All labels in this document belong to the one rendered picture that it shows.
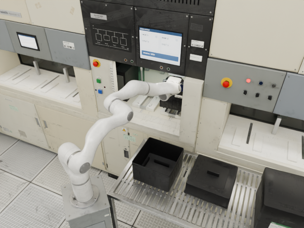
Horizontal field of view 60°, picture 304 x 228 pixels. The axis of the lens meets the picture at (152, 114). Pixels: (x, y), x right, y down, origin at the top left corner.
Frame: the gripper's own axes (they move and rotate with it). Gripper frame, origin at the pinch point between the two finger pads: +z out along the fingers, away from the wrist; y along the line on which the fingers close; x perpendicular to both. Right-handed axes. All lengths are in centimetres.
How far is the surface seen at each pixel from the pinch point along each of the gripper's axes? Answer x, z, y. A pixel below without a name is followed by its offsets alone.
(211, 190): -35, -68, 50
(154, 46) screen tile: 35.4, -30.1, -7.5
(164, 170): -45, -58, 14
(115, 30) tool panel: 42, -30, -35
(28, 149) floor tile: -122, -35, -168
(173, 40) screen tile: 42, -30, 5
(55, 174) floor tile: -122, -51, -114
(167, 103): -19.7, -12.0, -3.3
